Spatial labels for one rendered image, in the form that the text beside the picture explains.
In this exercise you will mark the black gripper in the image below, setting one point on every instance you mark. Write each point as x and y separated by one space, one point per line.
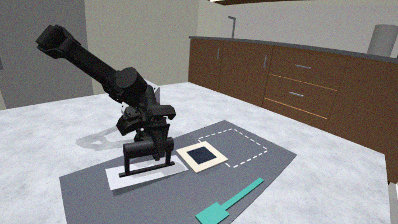
156 127

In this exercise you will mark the cream square tile with dark blue centre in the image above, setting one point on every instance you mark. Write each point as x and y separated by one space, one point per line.
201 156

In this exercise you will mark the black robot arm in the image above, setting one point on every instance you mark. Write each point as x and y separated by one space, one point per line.
126 86

